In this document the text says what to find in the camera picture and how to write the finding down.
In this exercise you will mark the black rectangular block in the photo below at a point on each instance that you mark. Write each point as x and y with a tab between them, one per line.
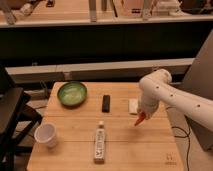
106	103

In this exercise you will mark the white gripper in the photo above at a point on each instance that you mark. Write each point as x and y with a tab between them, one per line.
147	106

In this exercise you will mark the black side stand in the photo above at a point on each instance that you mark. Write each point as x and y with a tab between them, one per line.
16	120

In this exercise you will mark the white sauce bottle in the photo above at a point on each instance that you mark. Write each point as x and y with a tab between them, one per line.
99	145

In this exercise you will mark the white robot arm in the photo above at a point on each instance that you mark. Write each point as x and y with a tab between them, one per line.
156	87

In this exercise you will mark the white paper cup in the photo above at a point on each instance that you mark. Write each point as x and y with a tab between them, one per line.
46	134

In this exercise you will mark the grey panel board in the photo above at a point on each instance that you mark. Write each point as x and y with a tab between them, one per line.
199	81

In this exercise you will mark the orange pepper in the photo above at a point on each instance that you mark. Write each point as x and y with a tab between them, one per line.
141	117

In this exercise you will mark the green ceramic bowl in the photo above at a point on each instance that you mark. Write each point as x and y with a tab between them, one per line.
72	93

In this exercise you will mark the long grey shelf beam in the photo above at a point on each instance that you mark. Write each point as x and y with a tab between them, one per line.
96	71

